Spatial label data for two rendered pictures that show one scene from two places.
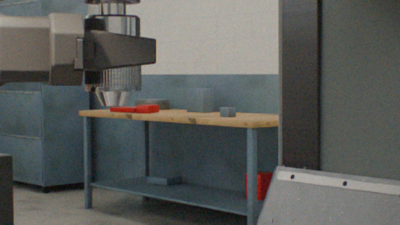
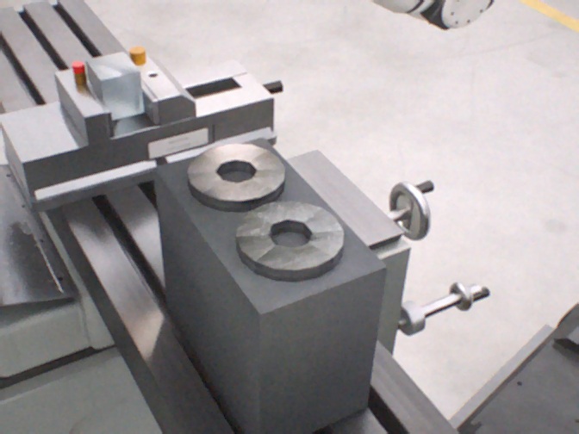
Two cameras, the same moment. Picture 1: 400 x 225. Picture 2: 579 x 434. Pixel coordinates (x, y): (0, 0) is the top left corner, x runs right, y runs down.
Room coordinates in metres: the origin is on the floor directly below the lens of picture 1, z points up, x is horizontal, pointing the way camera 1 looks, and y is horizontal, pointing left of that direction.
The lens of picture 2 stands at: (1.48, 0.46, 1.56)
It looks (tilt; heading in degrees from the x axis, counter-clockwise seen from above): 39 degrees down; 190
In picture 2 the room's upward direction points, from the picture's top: 2 degrees clockwise
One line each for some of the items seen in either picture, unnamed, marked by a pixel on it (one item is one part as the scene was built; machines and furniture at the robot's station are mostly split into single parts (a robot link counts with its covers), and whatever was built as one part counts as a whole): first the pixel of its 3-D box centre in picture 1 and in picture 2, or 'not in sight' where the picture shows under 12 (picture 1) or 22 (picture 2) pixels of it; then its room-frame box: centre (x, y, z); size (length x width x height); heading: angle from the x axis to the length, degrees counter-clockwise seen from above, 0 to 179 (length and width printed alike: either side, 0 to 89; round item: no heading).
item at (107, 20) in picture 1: (112, 22); not in sight; (0.64, 0.07, 1.26); 0.05 x 0.05 x 0.01
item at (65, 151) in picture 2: not in sight; (140, 114); (0.62, 0.10, 0.99); 0.35 x 0.15 x 0.11; 131
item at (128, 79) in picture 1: (112, 59); not in sight; (0.64, 0.07, 1.23); 0.05 x 0.05 x 0.05
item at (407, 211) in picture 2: not in sight; (394, 216); (0.31, 0.45, 0.64); 0.16 x 0.12 x 0.12; 131
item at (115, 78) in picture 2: not in sight; (115, 86); (0.64, 0.07, 1.05); 0.06 x 0.05 x 0.06; 41
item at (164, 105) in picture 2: not in sight; (157, 87); (0.61, 0.11, 1.03); 0.12 x 0.06 x 0.04; 41
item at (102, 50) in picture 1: (118, 50); not in sight; (0.61, 0.06, 1.24); 0.06 x 0.02 x 0.03; 106
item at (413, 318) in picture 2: not in sight; (444, 303); (0.40, 0.56, 0.52); 0.22 x 0.06 x 0.06; 131
